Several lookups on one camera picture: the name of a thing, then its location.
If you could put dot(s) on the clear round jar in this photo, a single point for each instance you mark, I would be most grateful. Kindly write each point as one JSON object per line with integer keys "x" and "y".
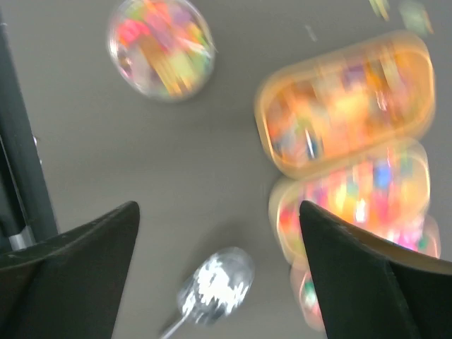
{"x": 162, "y": 49}

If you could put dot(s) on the spilled green gummy candy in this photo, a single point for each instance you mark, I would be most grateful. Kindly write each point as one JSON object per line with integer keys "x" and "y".
{"x": 380, "y": 8}

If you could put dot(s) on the silver metal scoop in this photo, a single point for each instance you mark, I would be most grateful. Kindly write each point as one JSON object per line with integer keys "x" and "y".
{"x": 215, "y": 289}

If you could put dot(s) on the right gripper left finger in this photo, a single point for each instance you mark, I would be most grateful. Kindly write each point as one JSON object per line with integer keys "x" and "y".
{"x": 71, "y": 285}

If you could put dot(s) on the black base crossbar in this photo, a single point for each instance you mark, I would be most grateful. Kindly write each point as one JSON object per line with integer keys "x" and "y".
{"x": 27, "y": 216}

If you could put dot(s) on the orange tray yellow gummies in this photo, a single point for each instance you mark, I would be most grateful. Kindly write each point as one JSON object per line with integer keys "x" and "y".
{"x": 332, "y": 107}

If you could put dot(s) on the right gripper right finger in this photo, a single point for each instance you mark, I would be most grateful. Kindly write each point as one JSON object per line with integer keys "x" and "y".
{"x": 410, "y": 293}

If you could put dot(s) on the pink tray colourful candies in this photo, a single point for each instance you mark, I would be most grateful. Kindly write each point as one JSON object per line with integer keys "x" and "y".
{"x": 353, "y": 282}

